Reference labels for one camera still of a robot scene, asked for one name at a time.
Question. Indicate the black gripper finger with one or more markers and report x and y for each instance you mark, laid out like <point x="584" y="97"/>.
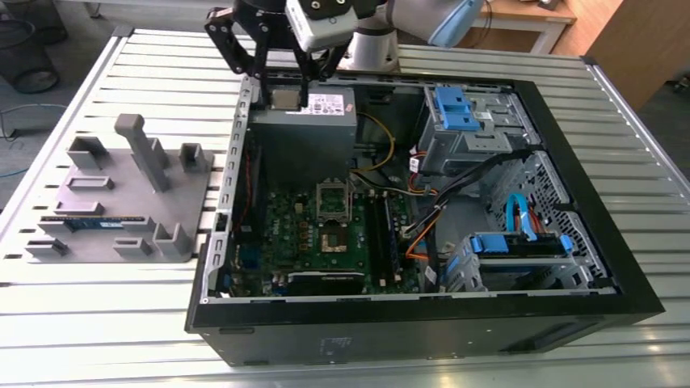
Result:
<point x="323" y="64"/>
<point x="230" y="44"/>

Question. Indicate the silver CPU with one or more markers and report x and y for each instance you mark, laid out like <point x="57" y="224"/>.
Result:
<point x="285" y="99"/>

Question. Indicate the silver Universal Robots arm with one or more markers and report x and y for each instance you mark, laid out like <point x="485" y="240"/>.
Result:
<point x="376" y="52"/>

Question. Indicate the CPU socket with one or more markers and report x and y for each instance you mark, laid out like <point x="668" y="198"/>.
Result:
<point x="333" y="242"/>

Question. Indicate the grey power supply unit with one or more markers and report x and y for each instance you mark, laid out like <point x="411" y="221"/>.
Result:
<point x="301" y="141"/>

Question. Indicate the black table corner cap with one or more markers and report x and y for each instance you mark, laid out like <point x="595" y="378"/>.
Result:
<point x="588" y="60"/>
<point x="121" y="31"/>

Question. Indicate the blue plastic drive latch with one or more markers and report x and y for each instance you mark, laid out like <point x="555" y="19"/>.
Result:
<point x="455" y="109"/>

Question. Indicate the metal locking lever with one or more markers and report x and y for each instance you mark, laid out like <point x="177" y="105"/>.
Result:
<point x="351" y="190"/>

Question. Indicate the metal optical drive cage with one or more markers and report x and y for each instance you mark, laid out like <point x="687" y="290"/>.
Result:
<point x="484" y="141"/>

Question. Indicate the green motherboard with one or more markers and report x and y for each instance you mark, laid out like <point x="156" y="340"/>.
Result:
<point x="290" y="226"/>

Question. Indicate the grey parts rack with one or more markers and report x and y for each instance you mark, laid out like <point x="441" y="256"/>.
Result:
<point x="134" y="202"/>

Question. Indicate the blue RAM stick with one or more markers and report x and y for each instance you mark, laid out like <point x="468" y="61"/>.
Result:
<point x="90" y="223"/>

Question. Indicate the black graphics card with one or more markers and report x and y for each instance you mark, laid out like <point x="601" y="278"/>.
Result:
<point x="323" y="283"/>

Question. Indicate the hard disk in blue carrier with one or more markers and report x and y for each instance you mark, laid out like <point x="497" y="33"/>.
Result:
<point x="489" y="244"/>

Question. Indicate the wooden cabinet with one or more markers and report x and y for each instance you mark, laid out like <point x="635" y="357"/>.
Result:
<point x="635" y="48"/>

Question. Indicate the metal disk bay cage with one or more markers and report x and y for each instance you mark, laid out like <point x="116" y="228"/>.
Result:
<point x="539" y="266"/>

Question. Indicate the black PC case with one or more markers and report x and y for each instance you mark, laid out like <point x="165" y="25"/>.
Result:
<point x="376" y="323"/>

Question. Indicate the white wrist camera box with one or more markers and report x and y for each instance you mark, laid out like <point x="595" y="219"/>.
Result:
<point x="323" y="24"/>

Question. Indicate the wooden desk white frame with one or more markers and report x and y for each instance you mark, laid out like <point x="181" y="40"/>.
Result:
<point x="539" y="14"/>

